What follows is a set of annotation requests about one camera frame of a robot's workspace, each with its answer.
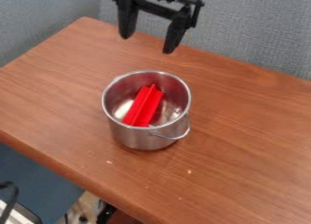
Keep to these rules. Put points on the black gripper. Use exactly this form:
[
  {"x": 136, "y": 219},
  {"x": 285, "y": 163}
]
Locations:
[{"x": 165, "y": 9}]

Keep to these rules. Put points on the red plastic block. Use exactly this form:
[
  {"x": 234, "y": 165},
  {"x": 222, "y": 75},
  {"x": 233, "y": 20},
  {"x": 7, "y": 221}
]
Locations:
[{"x": 143, "y": 108}]

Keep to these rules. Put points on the stainless steel metal pot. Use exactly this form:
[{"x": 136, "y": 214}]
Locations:
[{"x": 170, "y": 124}]

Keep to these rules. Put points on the wooden table leg base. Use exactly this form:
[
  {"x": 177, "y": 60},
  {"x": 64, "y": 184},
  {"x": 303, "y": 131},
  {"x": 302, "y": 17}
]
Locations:
[{"x": 90, "y": 210}]

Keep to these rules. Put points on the grey device under table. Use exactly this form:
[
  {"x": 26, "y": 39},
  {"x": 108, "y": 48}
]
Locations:
[{"x": 20, "y": 215}]

